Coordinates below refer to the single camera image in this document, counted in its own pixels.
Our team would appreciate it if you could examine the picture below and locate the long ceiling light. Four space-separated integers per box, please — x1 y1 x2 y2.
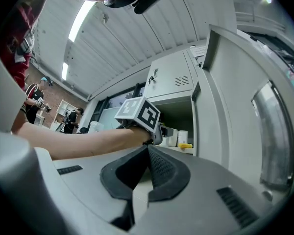
68 0 97 43
61 62 69 81

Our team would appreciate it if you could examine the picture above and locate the translucent white jar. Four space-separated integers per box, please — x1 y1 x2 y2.
88 120 105 133

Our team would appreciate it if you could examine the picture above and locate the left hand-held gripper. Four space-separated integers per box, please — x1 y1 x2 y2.
114 96 175 146

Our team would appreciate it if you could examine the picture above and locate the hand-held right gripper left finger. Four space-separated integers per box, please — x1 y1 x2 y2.
34 145 148 232

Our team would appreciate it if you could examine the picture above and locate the white paper notice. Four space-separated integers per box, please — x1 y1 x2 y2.
189 45 207 58

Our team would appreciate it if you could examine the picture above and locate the person's red shirt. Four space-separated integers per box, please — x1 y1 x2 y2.
0 1 38 92

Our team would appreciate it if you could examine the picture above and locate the person's left forearm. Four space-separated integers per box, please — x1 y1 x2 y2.
10 121 153 161

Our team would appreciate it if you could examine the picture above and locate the white open shelf unit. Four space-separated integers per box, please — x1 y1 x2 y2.
54 98 77 125

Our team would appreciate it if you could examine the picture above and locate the white plastic container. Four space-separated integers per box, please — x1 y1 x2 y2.
161 128 179 147

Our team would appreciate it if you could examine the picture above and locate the gray metal locker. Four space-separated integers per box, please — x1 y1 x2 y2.
144 24 294 196

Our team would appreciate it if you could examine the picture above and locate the dark framed window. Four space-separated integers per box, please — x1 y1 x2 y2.
94 82 147 124

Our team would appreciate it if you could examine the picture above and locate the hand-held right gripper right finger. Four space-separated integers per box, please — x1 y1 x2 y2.
134 145 273 235

